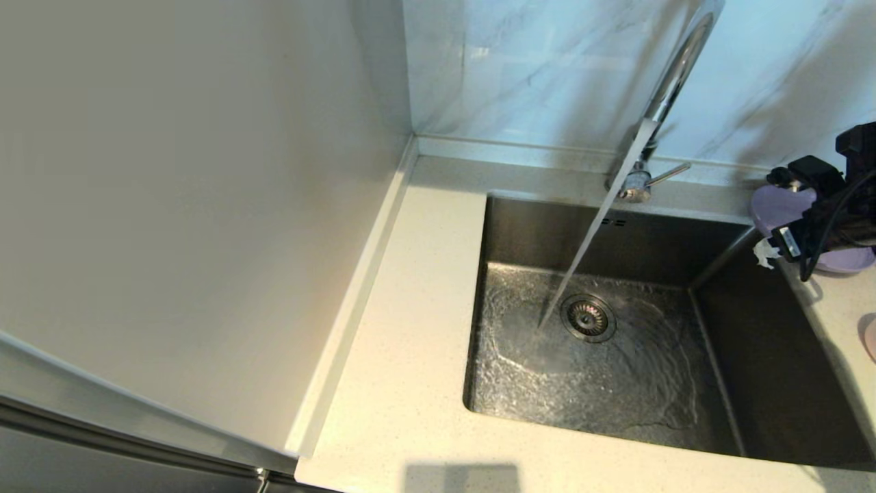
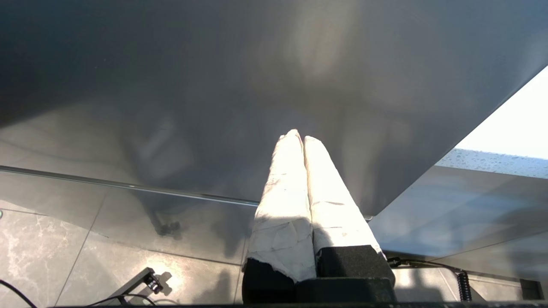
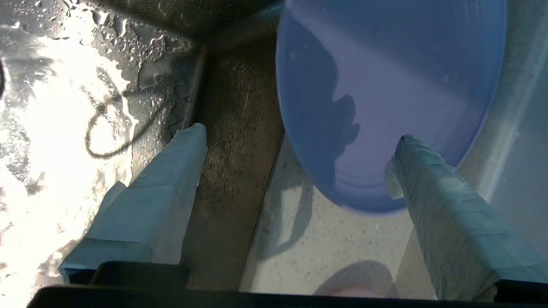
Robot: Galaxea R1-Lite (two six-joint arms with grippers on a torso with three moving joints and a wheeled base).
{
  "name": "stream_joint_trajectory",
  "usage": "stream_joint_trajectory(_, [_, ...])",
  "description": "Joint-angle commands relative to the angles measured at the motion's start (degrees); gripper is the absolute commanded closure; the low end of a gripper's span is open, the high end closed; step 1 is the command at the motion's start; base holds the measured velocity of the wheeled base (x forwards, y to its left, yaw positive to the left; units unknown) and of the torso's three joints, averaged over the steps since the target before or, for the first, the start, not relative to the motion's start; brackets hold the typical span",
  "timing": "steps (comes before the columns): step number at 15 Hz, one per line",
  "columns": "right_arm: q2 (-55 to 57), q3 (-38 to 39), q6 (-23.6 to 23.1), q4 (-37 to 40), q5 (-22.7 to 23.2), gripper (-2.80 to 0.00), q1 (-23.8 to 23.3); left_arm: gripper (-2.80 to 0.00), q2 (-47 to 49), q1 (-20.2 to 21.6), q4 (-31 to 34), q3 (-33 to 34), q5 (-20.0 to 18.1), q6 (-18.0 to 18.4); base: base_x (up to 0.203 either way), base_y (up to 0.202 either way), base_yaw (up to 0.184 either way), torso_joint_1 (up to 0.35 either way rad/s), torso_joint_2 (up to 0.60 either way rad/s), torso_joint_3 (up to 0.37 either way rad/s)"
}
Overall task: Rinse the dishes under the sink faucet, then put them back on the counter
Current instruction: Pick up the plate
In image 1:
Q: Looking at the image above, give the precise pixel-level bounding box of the purple plastic plate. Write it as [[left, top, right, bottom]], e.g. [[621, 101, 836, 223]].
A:
[[749, 185, 876, 275]]

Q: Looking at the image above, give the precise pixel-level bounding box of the chrome gooseneck faucet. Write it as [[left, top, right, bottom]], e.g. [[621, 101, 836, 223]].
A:
[[606, 0, 725, 203]]

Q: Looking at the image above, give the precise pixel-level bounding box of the stainless steel sink basin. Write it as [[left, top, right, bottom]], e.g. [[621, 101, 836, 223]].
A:
[[462, 194, 875, 470]]

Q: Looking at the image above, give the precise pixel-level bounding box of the round metal drain strainer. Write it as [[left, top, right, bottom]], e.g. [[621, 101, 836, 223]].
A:
[[561, 294, 617, 343]]

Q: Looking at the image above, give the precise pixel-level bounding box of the tall fridge with grey front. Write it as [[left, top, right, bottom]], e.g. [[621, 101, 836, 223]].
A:
[[0, 0, 418, 493]]

